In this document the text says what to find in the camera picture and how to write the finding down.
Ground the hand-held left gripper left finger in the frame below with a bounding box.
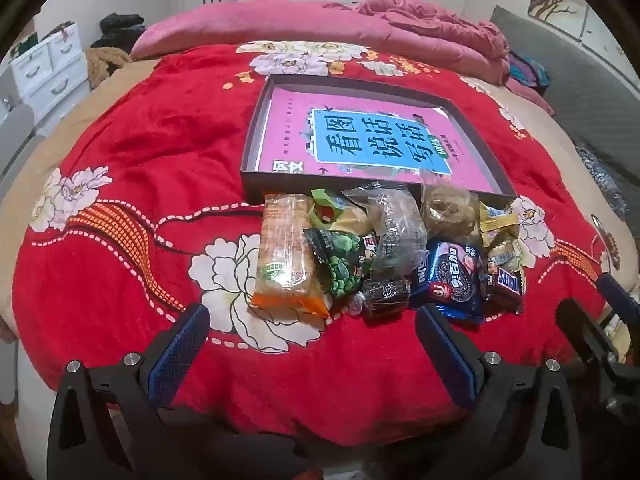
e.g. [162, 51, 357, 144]
[46, 303, 211, 480]

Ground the blue cookie packet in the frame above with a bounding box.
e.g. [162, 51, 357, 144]
[407, 240, 488, 323]

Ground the yellow candy packet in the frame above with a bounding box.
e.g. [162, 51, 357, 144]
[479, 199, 521, 248]
[485, 242, 523, 273]

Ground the brown bead string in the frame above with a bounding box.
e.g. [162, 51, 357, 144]
[591, 214, 622, 267]

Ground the clear dark cake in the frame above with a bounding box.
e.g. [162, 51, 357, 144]
[342, 182, 428, 273]

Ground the grey cardboard box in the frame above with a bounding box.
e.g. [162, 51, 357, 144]
[240, 74, 518, 200]

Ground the green clear cake packet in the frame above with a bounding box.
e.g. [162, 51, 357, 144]
[310, 187, 373, 236]

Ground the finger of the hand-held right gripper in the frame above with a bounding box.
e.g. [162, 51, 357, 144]
[556, 298, 623, 376]
[595, 272, 640, 322]

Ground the colourful cloth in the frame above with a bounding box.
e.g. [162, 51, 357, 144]
[507, 51, 551, 88]

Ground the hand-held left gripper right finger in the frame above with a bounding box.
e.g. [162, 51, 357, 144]
[415, 304, 583, 480]

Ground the brown fuzzy cloth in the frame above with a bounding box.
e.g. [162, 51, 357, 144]
[82, 46, 132, 91]

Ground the silver patterned cloth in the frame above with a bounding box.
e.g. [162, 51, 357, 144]
[575, 145, 631, 211]

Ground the dark clothes pile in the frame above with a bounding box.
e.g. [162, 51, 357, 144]
[90, 12, 148, 51]

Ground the black green pea packet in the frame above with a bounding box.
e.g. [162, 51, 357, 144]
[302, 228, 381, 313]

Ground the orange biscuit packet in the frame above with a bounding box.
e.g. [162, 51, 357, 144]
[249, 192, 332, 318]

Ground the white drawer cabinet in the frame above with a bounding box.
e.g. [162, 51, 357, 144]
[10, 22, 91, 126]

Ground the small dark roll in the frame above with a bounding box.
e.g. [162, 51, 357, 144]
[350, 280, 416, 318]

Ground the tree wall painting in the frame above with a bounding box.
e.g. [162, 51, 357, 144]
[527, 0, 591, 41]

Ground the pink book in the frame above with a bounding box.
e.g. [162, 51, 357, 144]
[257, 86, 503, 193]

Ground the brown candy bar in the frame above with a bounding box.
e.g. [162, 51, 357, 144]
[482, 266, 525, 313]

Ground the pink folded quilt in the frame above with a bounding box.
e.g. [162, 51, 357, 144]
[322, 0, 556, 116]

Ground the red floral blanket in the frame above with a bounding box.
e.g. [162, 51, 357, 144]
[10, 42, 621, 448]

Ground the grey padded mat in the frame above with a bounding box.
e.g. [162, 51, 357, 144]
[487, 5, 640, 186]

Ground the clear round pastry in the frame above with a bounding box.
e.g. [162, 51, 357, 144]
[420, 170, 483, 248]

